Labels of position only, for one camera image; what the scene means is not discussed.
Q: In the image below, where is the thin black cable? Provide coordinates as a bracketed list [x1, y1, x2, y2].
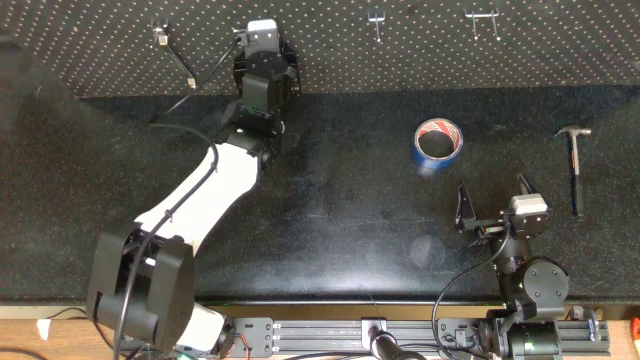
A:
[47, 306, 87, 321]

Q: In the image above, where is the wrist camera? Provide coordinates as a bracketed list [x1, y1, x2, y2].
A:
[508, 192, 550, 217]
[246, 18, 281, 54]

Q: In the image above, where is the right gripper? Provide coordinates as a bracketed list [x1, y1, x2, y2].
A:
[453, 172, 539, 248]

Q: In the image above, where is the hammer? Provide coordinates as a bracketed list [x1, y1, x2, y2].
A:
[554, 125, 593, 219]

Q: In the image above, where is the roll of blue tape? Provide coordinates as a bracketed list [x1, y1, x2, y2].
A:
[412, 117, 465, 177]

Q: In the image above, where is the black pegboard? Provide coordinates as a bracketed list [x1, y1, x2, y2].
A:
[0, 0, 640, 100]

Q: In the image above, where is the mounting rail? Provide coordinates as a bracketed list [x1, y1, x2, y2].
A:
[219, 305, 612, 360]

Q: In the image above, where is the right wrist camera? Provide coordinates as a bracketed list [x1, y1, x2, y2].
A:
[508, 192, 550, 217]

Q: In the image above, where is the wrench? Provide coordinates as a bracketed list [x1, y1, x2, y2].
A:
[153, 27, 199, 92]

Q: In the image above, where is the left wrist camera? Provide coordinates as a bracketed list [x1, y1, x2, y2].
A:
[246, 18, 281, 54]

